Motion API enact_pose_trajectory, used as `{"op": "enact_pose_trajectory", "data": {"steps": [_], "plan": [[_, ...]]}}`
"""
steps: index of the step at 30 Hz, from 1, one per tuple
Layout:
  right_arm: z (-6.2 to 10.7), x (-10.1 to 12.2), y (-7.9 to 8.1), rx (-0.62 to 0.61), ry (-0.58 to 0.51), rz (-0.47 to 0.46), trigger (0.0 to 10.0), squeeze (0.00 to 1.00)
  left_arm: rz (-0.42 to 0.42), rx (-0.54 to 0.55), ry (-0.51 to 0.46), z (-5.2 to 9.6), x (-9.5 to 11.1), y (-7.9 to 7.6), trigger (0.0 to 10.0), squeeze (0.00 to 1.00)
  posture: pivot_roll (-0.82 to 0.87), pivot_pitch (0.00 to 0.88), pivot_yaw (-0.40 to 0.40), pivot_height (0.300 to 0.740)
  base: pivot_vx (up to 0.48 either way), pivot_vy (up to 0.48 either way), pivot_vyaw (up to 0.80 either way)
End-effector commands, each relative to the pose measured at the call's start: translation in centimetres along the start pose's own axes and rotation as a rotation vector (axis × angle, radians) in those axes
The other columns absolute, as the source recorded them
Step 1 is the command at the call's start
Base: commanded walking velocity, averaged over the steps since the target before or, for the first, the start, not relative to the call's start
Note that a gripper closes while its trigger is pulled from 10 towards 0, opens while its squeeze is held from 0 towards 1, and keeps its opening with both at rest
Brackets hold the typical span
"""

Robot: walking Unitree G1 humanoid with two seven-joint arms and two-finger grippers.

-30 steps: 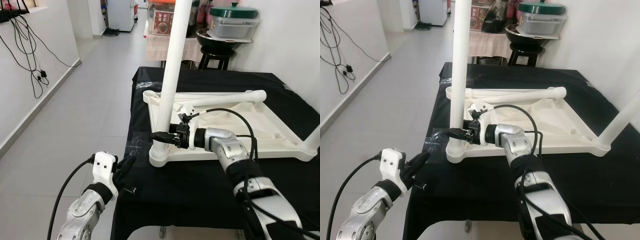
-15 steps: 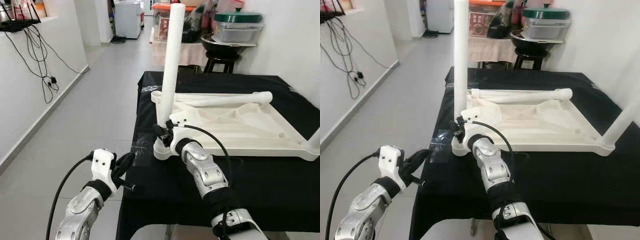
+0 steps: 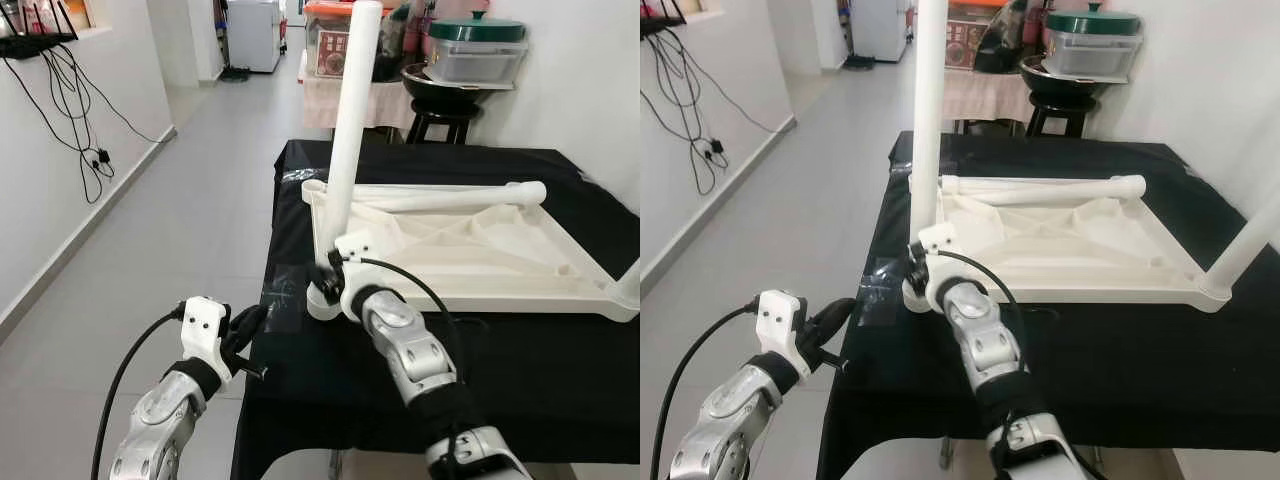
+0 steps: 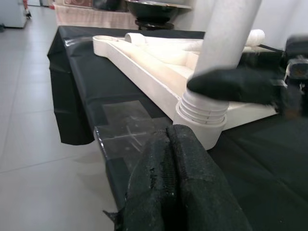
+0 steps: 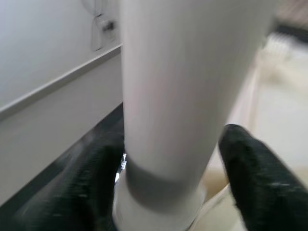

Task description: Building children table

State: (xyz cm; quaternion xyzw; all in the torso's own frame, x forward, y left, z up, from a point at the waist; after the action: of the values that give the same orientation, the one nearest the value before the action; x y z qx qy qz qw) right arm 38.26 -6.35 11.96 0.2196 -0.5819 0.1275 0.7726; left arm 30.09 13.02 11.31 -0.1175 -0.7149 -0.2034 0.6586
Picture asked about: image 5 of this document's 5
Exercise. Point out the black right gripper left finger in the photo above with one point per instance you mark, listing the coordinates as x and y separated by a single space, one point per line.
79 192

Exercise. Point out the white plastic table top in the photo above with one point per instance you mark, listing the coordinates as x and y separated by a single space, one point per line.
276 108

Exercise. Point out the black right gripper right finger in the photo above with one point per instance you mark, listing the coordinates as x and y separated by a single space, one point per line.
264 192

